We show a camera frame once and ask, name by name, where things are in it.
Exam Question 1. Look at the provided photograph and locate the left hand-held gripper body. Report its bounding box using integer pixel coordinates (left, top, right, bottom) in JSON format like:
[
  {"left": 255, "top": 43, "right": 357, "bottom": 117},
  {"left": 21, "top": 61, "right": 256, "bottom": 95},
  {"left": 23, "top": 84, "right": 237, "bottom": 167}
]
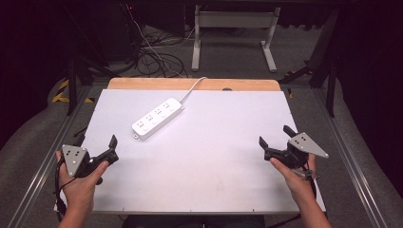
[{"left": 61, "top": 143, "right": 120, "bottom": 179}]

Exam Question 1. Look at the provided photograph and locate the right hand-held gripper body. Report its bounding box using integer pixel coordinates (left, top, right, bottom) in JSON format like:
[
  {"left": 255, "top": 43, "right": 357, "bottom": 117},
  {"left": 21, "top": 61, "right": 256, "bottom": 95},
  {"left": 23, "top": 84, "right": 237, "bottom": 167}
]
[{"left": 263, "top": 131, "right": 330, "bottom": 170}]

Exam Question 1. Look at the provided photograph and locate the person's left hand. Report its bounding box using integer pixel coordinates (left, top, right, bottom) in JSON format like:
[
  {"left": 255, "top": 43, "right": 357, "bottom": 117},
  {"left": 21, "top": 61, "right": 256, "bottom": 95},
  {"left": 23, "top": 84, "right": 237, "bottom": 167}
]
[{"left": 55, "top": 149, "right": 110, "bottom": 211}]

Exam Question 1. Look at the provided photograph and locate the person's right hand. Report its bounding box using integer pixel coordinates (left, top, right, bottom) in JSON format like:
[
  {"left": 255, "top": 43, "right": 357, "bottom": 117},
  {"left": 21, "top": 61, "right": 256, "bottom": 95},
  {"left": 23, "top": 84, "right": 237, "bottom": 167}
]
[{"left": 269, "top": 154, "right": 318, "bottom": 204}]

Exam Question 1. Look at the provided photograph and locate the yellow black hazard tape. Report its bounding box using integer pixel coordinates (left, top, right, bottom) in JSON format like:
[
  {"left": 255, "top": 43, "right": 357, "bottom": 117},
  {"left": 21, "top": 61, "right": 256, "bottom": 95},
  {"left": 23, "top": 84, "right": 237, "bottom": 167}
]
[{"left": 51, "top": 79, "right": 96, "bottom": 105}]

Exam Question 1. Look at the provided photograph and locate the white power strip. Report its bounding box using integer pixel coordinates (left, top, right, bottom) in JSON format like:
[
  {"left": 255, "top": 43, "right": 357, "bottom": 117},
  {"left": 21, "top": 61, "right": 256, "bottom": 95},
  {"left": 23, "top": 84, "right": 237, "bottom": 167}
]
[{"left": 131, "top": 97, "right": 186, "bottom": 142}]

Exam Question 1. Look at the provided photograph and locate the black metal stand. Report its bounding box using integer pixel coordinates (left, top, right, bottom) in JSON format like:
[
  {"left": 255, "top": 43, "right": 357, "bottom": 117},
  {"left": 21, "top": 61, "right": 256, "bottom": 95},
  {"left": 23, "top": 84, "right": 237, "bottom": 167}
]
[
  {"left": 62, "top": 53, "right": 123, "bottom": 117},
  {"left": 278, "top": 8, "right": 340, "bottom": 119}
]

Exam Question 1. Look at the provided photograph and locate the white table board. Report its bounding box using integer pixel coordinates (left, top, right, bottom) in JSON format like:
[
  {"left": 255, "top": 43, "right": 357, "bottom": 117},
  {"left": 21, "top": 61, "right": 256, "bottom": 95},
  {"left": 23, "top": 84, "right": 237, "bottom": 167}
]
[{"left": 53, "top": 88, "right": 327, "bottom": 216}]

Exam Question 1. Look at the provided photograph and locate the wooden table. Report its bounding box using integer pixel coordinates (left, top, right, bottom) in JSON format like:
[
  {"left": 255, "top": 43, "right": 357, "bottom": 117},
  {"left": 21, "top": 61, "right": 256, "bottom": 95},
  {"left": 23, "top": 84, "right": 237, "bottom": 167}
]
[{"left": 106, "top": 77, "right": 282, "bottom": 92}]

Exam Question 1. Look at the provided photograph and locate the aluminium floor rail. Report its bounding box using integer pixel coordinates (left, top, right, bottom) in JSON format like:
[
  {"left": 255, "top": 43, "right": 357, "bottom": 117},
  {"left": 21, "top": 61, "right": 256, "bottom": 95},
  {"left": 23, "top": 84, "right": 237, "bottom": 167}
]
[
  {"left": 7, "top": 85, "right": 93, "bottom": 228},
  {"left": 311, "top": 87, "right": 390, "bottom": 228}
]

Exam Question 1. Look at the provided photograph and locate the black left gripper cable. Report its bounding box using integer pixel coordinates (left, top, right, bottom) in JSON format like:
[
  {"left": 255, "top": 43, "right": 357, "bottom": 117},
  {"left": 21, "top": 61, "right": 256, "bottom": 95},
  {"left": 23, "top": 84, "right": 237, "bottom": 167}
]
[{"left": 53, "top": 157, "right": 78, "bottom": 222}]

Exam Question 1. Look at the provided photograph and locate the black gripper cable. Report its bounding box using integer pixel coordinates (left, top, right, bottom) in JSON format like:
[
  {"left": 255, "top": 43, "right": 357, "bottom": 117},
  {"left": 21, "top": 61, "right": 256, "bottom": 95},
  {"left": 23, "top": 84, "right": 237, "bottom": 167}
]
[
  {"left": 53, "top": 157, "right": 78, "bottom": 222},
  {"left": 275, "top": 161, "right": 319, "bottom": 228}
]

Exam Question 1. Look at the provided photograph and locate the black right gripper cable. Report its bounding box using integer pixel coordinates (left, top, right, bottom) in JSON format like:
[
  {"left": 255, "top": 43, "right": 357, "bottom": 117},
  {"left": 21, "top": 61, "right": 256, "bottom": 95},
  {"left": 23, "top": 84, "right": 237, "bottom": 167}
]
[{"left": 275, "top": 161, "right": 319, "bottom": 228}]

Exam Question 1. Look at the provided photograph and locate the white power strip cable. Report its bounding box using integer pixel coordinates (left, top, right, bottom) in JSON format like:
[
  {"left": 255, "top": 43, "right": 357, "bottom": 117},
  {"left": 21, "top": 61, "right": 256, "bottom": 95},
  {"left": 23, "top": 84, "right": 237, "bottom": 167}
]
[{"left": 179, "top": 76, "right": 209, "bottom": 105}]

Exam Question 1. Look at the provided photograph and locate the tangle of black floor cables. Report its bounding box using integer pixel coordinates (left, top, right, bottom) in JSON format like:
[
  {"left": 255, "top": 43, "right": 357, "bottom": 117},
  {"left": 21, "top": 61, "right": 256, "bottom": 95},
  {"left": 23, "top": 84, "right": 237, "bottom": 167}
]
[{"left": 125, "top": 24, "right": 191, "bottom": 79}]

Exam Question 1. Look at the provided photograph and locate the thin white floor cable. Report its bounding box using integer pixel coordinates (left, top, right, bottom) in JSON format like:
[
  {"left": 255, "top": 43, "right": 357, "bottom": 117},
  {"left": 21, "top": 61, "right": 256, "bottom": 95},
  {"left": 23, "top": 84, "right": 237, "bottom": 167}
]
[{"left": 125, "top": 3, "right": 198, "bottom": 79}]

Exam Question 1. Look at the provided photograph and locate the white metal desk frame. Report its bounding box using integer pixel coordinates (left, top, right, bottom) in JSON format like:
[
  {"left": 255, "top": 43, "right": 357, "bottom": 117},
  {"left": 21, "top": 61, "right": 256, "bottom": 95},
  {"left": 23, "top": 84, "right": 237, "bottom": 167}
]
[{"left": 190, "top": 4, "right": 282, "bottom": 73}]

